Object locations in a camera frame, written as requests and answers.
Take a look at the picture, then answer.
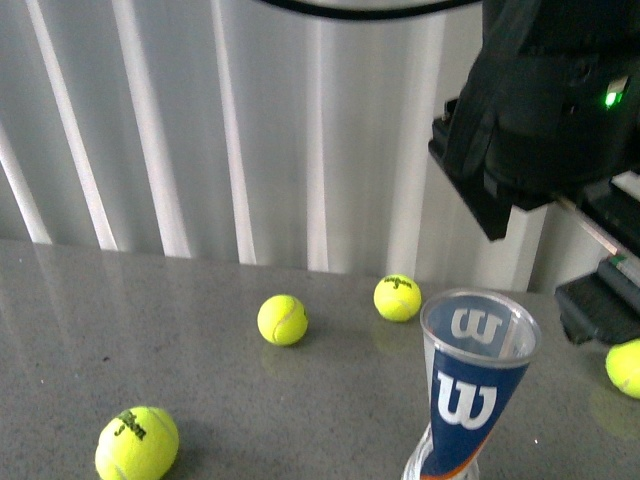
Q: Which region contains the far left tennis ball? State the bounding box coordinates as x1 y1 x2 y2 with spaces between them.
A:
257 295 309 346

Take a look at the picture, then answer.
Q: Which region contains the Wilson 3 tennis ball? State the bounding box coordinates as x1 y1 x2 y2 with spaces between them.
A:
373 274 422 322

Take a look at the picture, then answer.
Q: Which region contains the white pleated curtain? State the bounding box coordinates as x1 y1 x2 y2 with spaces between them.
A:
0 0 616 294

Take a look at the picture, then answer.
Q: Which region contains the black gripper finger pad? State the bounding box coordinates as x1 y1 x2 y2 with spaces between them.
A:
555 254 639 345

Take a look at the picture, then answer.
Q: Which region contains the Wilson tennis ball can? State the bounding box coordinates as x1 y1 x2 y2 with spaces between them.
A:
403 289 541 479

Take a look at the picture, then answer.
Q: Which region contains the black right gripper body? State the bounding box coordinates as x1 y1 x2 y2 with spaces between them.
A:
429 1 639 241

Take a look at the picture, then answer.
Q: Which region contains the front left tennis ball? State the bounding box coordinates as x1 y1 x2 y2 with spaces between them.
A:
94 406 179 479

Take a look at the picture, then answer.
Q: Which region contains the plain yellow tennis ball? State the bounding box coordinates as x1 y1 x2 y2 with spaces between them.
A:
605 339 640 399

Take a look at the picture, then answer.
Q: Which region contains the black cable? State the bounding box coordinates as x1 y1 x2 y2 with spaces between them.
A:
252 0 484 21

